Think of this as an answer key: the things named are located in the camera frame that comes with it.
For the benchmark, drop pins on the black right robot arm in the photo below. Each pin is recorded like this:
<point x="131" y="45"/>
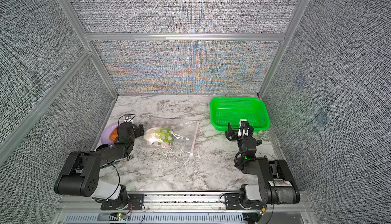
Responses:
<point x="275" y="185"/>

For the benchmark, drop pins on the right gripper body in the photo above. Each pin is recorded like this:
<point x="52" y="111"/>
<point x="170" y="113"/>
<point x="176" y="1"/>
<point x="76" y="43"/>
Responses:
<point x="239" y="133"/>

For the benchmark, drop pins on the purple plate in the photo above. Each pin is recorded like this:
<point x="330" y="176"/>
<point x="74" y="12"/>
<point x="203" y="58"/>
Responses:
<point x="104" y="138"/>

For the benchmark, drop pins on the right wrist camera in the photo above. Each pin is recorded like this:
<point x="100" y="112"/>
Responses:
<point x="243" y="122"/>

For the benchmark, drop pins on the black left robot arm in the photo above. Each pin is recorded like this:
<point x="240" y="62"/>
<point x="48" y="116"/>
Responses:
<point x="80" y="173"/>

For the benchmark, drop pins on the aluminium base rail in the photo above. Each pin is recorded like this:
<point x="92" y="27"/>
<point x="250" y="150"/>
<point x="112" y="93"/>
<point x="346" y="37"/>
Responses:
<point x="181" y="201"/>

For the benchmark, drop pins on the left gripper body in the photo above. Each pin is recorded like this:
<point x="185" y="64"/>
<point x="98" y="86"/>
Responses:
<point x="134" y="129"/>

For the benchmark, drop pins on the white perforated cable tray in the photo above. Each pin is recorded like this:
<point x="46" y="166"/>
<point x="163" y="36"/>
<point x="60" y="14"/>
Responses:
<point x="155" y="218"/>

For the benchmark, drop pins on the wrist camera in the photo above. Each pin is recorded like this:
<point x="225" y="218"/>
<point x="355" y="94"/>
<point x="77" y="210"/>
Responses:
<point x="128" y="117"/>
<point x="243" y="122"/>

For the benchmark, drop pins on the clear zip-top bag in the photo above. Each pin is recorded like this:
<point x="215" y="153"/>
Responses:
<point x="185" y="133"/>

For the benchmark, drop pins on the green chinese cabbage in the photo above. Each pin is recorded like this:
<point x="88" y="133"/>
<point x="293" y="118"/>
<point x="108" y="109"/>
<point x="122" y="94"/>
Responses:
<point x="159" y="136"/>

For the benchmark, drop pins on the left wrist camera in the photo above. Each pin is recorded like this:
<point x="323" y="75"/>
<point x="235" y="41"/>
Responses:
<point x="128" y="117"/>

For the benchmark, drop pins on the green plastic basket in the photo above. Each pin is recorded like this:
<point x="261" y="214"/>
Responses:
<point x="231" y="110"/>

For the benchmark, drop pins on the silver fork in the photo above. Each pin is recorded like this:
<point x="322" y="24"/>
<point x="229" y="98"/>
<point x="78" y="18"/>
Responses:
<point x="128" y="158"/>

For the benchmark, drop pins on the orange food piece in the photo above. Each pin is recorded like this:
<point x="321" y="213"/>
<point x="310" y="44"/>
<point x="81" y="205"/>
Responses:
<point x="113" y="135"/>

